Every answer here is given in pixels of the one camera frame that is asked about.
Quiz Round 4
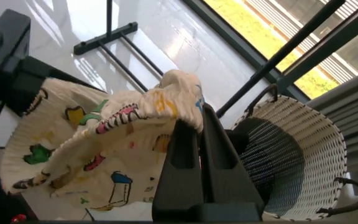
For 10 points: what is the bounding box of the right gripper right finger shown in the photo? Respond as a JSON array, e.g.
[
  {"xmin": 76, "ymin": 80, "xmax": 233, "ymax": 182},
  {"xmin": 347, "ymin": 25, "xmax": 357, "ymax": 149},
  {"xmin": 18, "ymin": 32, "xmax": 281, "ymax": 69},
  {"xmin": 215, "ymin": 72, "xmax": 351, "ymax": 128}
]
[{"xmin": 201, "ymin": 103, "xmax": 265, "ymax": 215}]

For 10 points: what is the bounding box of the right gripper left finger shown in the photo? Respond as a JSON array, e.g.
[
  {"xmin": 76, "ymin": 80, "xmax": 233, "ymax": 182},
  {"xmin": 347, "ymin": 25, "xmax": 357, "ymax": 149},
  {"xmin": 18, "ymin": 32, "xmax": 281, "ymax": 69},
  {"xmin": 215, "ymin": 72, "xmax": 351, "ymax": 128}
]
[{"xmin": 152, "ymin": 119, "xmax": 205, "ymax": 222}]

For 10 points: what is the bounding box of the cream printed garment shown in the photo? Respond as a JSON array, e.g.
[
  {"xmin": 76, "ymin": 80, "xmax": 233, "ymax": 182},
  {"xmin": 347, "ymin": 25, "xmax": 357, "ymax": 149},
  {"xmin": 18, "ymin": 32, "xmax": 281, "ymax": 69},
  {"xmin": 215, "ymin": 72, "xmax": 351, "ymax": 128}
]
[{"xmin": 0, "ymin": 68, "xmax": 205, "ymax": 213}]

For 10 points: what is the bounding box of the white laundry basket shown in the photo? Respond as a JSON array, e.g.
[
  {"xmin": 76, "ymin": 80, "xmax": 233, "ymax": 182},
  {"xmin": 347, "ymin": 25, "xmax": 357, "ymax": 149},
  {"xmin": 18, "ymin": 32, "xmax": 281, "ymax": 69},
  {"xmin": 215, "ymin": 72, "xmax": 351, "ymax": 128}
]
[{"xmin": 228, "ymin": 83, "xmax": 358, "ymax": 222}]

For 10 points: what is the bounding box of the black clothes rack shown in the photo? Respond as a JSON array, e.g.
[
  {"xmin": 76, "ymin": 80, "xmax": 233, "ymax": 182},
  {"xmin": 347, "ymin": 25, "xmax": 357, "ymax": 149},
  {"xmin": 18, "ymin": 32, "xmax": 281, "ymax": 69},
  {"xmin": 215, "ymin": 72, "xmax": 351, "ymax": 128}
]
[{"xmin": 73, "ymin": 0, "xmax": 346, "ymax": 119}]

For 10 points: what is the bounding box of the window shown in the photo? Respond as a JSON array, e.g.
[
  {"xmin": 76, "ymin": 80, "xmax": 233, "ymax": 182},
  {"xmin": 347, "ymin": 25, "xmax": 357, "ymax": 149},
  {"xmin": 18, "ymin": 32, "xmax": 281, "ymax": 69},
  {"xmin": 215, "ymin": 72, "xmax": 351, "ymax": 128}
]
[{"xmin": 181, "ymin": 0, "xmax": 358, "ymax": 103}]

